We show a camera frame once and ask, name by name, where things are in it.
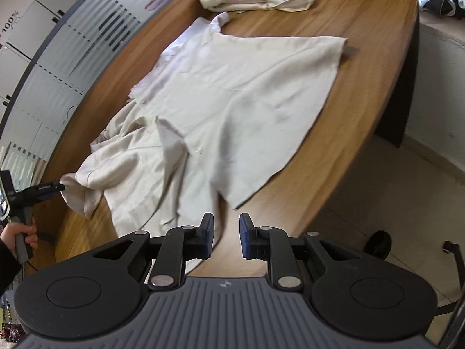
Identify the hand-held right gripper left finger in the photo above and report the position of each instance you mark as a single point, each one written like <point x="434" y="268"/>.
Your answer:
<point x="207" y="236"/>

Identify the cream satin button shirt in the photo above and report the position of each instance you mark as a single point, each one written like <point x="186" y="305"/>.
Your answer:
<point x="236" y="98"/>

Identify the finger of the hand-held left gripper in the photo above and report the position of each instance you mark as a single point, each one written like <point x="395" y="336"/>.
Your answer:
<point x="43" y="189"/>

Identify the person's left forearm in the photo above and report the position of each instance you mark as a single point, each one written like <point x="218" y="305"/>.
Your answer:
<point x="7" y="267"/>

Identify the black office chair base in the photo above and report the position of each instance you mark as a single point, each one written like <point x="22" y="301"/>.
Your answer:
<point x="378" y="244"/>

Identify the dark desk side panel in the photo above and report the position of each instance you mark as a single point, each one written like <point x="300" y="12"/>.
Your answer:
<point x="399" y="87"/>

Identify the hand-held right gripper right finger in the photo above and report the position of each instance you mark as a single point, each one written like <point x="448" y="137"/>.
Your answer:
<point x="246" y="236"/>

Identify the person's left hand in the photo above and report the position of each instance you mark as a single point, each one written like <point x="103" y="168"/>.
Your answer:
<point x="9" y="236"/>

